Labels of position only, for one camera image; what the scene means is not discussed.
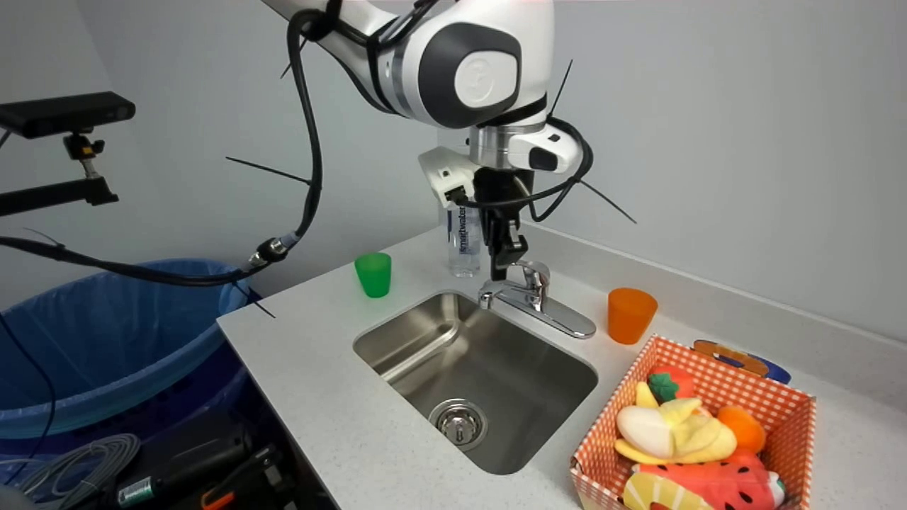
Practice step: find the steel sink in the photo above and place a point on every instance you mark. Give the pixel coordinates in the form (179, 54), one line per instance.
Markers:
(496, 382)

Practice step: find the plush orange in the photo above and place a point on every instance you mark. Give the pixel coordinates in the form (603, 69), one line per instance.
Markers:
(744, 428)

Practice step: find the plush watermelon slice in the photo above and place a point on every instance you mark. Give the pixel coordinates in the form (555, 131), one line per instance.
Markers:
(730, 482)

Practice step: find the orange plastic cup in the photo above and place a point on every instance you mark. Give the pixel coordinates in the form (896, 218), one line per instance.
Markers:
(629, 315)

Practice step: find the plush strawberry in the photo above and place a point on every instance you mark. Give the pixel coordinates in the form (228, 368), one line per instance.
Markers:
(673, 386)

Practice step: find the plush banana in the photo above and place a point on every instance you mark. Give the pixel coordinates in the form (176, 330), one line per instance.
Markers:
(680, 432)

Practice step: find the camera on mount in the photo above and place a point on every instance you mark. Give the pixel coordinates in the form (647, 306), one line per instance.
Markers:
(64, 113)

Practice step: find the green plastic cup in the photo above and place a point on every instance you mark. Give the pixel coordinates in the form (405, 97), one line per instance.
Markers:
(373, 275)

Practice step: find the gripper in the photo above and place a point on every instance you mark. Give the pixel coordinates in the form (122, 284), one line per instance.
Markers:
(499, 188)

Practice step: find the clear water bottle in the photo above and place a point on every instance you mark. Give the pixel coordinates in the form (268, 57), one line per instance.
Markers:
(464, 248)

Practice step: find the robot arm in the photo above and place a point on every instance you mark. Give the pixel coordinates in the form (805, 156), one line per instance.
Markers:
(453, 71)

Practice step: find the chrome tap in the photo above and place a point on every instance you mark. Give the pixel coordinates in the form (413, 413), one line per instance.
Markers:
(538, 304)

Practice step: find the blue trash bin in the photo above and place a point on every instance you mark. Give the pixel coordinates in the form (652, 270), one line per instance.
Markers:
(106, 340)

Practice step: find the black tool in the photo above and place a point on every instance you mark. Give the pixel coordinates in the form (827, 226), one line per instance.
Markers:
(191, 460)

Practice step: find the plush lemon slice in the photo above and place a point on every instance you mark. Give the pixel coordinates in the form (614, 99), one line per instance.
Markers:
(659, 496)

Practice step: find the red checkered basket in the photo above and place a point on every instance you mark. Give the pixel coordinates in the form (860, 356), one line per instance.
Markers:
(786, 418)

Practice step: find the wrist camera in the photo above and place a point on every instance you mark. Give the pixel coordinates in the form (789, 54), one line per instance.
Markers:
(445, 170)

